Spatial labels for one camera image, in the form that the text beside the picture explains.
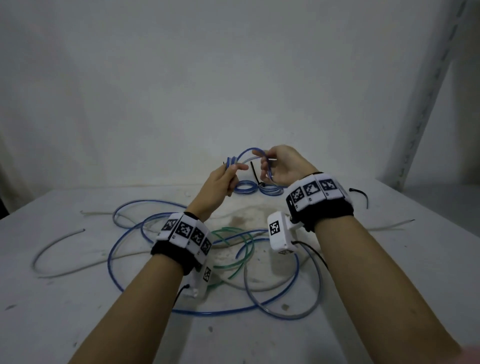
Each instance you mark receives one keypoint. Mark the person's left forearm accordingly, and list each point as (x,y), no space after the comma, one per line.
(135,315)

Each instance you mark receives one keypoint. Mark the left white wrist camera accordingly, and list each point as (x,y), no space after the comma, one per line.
(202,281)

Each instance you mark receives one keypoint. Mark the long black cable tie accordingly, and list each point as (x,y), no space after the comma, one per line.
(360,191)

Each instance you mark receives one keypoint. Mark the pink sleeve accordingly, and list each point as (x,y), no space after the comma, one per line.
(470,356)

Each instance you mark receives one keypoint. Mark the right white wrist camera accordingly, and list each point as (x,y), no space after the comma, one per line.
(279,232)

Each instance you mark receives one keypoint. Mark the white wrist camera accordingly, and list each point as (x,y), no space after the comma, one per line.
(202,281)
(279,232)

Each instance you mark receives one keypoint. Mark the person's right forearm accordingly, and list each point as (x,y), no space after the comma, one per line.
(375,292)

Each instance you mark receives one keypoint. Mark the left black marker wristband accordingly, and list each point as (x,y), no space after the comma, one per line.
(180,240)

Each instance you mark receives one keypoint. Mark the person's left hand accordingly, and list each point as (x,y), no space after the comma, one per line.
(215,187)

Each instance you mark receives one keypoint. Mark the white perforated shelf upright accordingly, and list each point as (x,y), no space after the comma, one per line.
(427,93)

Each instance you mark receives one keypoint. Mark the black marker wristband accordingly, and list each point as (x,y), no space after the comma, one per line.
(180,240)
(318,202)

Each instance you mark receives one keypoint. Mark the grey shelf board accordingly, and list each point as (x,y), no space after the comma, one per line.
(446,206)

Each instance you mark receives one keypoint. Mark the person's right hand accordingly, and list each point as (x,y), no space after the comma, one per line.
(288,165)

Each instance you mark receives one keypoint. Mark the right black marker wristband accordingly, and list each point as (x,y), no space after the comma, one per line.
(318,202)

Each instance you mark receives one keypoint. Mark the black metal frame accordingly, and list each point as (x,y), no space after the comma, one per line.
(3,208)

